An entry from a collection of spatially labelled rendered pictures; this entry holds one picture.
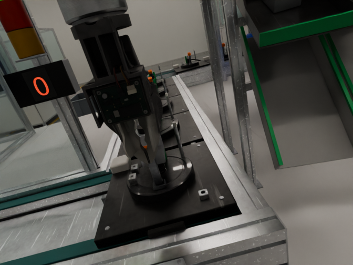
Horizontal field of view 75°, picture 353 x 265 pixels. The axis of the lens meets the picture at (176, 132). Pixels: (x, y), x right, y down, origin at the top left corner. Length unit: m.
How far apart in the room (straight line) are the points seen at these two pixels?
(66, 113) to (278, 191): 0.52
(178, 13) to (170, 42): 1.21
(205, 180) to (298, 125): 0.19
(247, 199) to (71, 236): 0.36
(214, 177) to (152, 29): 10.58
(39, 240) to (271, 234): 0.46
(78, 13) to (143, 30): 10.68
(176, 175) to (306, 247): 0.25
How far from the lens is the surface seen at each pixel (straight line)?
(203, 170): 0.48
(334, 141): 0.47
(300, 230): 0.51
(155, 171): 0.41
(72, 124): 0.61
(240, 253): 0.39
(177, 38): 10.93
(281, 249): 0.41
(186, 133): 0.65
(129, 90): 0.27
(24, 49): 0.55
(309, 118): 0.47
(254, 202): 0.41
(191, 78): 1.62
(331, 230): 0.52
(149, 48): 10.97
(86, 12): 0.29
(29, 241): 0.62
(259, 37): 0.36
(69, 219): 0.61
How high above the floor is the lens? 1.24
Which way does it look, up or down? 24 degrees down
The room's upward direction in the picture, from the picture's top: 15 degrees counter-clockwise
